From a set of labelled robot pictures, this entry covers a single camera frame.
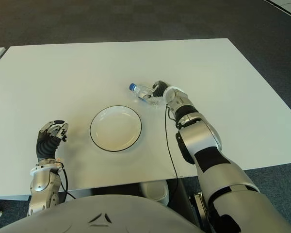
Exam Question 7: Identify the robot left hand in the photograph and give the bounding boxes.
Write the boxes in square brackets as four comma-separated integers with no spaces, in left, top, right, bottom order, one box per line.
[35,119,70,162]

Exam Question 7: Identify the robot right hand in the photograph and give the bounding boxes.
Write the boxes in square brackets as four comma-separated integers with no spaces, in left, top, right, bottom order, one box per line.
[145,81,170,99]

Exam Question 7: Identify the clear water bottle blue cap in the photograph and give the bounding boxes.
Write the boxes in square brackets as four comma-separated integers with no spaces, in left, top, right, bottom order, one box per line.
[129,83,165,107]

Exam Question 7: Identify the white plate black rim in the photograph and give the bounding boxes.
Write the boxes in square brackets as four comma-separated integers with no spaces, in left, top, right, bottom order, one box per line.
[89,104,143,153]

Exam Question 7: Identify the grey robot torso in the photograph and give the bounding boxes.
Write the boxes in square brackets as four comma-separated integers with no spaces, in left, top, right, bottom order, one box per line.
[0,194,204,233]

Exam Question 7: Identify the dark metal table leg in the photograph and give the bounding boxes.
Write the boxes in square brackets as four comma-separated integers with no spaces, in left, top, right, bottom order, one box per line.
[168,178,197,233]

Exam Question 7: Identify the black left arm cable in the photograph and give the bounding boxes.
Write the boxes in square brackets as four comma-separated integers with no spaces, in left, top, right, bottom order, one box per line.
[57,165,76,200]

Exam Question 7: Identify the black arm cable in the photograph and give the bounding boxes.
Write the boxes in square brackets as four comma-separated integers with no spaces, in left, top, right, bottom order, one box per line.
[164,103,179,195]
[57,165,76,200]

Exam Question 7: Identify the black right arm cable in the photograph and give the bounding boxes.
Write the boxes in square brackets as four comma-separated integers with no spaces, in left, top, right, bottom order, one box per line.
[164,103,179,195]

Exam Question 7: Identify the metal floor bracket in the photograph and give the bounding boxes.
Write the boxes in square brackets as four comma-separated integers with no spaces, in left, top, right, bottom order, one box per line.
[193,192,207,233]

